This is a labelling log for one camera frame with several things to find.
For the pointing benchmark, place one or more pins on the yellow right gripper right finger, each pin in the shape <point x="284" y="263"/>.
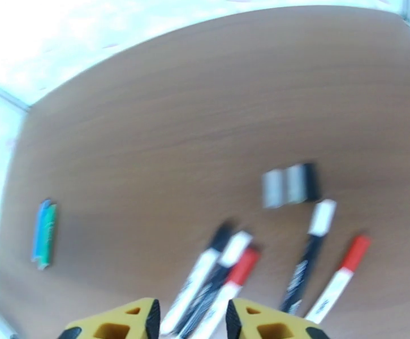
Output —
<point x="268" y="324"/>

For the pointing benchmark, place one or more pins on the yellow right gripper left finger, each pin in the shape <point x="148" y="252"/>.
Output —
<point x="120" y="324"/>

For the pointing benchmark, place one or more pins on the white marker with red end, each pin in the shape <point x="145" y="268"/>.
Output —
<point x="332" y="295"/>
<point x="222" y="302"/>

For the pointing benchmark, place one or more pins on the black marker with white print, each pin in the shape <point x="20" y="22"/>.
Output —
<point x="211" y="288"/>
<point x="302" y="274"/>

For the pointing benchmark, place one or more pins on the white marker with black end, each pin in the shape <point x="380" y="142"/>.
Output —
<point x="194" y="281"/>

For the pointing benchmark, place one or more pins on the black pen cap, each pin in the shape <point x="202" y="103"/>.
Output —
<point x="311" y="182"/>
<point x="221" y="235"/>

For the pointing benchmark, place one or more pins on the green highlighter pen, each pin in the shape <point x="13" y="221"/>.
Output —
<point x="49" y="239"/>

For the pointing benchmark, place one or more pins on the translucent white pen cap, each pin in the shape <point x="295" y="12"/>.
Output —
<point x="295" y="184"/>
<point x="273" y="189"/>

